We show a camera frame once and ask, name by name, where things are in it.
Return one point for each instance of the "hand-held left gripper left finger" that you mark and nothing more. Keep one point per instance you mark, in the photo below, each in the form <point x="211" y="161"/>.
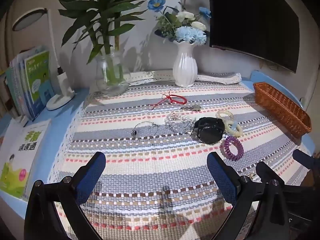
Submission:
<point x="92" y="176"/>

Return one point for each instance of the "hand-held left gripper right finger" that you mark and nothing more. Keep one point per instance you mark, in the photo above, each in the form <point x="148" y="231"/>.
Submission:
<point x="221" y="178"/>

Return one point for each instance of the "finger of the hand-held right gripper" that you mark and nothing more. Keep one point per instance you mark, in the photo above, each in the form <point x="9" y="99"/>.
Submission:
<point x="303" y="158"/>
<point x="263" y="171"/>

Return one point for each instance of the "black wrist watch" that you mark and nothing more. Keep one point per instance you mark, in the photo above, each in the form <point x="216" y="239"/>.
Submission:
<point x="208" y="131"/>

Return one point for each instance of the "brown wicker basket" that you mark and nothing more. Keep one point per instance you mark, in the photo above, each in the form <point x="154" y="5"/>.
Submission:
<point x="280" y="105"/>

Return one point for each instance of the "silver key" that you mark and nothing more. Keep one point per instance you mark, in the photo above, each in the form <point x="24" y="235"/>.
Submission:
<point x="193" y="108"/>

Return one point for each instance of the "striped woven tablecloth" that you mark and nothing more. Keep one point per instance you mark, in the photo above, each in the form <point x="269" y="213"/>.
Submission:
<point x="150" y="160"/>

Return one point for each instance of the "white and green workbook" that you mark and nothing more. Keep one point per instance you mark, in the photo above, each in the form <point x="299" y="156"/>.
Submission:
<point x="22" y="155"/>

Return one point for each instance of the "blue bookend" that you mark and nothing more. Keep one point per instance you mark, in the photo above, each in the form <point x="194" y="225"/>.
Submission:
<point x="47" y="92"/>

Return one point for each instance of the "white desk lamp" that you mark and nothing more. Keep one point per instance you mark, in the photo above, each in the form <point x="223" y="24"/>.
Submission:
<point x="61" y="83"/>

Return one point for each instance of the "clear glass vase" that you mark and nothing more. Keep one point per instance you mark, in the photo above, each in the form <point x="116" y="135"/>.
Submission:
<point x="112" y="80"/>

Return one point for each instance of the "green cover book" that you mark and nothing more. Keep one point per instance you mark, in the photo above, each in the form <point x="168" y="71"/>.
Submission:
<point x="37" y="80"/>

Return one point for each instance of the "row of blue books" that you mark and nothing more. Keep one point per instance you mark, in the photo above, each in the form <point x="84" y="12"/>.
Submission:
<point x="15" y="87"/>

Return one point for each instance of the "white ribbed vase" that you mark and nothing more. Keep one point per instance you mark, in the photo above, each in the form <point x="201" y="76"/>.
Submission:
<point x="185" y="65"/>

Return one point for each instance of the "blue and white flowers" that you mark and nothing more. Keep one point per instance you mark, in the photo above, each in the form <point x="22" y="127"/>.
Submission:
<point x="190" y="33"/>

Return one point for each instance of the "black flat screen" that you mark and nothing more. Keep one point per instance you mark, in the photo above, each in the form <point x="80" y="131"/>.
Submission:
<point x="250" y="15"/>

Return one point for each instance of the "green bamboo plant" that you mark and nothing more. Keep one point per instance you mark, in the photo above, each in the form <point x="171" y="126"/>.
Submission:
<point x="105" y="17"/>

